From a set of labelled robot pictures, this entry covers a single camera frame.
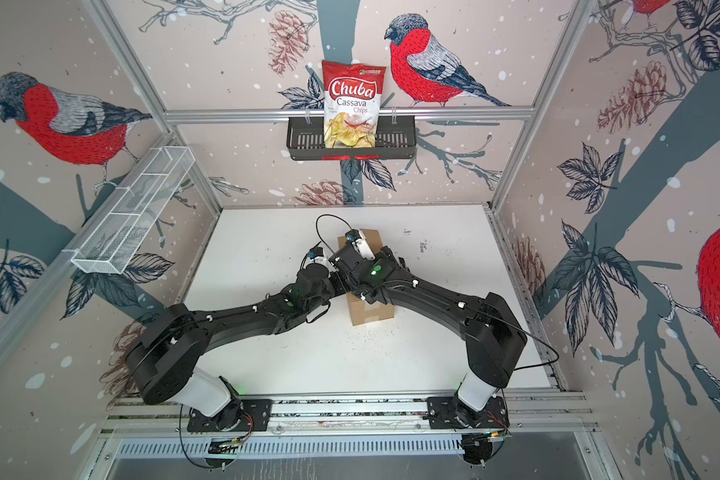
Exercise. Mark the brown cardboard express box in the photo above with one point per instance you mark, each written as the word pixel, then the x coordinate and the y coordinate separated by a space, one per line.
pixel 365 310

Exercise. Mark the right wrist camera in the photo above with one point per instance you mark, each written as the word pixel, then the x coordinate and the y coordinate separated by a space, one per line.
pixel 359 242

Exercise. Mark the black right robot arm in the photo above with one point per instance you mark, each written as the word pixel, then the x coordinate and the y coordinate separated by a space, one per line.
pixel 494 339

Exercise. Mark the black wire wall basket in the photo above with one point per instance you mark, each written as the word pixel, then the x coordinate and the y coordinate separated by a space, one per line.
pixel 389 138

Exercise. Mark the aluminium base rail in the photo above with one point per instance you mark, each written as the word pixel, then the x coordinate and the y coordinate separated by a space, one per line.
pixel 528 410

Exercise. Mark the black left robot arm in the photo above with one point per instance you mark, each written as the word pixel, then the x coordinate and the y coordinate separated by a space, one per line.
pixel 163 360

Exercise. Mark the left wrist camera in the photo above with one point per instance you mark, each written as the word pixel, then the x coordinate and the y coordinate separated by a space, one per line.
pixel 315 255

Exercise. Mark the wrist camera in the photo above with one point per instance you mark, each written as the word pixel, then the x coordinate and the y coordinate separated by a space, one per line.
pixel 359 242
pixel 315 255

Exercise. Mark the Chuba cassava chips bag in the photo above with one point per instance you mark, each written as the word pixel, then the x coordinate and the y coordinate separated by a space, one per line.
pixel 352 103

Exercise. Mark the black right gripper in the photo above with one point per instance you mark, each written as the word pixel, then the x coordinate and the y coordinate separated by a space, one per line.
pixel 384 261

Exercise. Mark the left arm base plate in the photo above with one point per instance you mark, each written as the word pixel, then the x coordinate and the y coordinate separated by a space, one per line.
pixel 241 415

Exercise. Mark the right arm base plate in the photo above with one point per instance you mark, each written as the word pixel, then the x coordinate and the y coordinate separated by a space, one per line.
pixel 451 413

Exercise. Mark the white wire mesh shelf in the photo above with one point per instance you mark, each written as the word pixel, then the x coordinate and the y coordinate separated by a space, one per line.
pixel 137 205

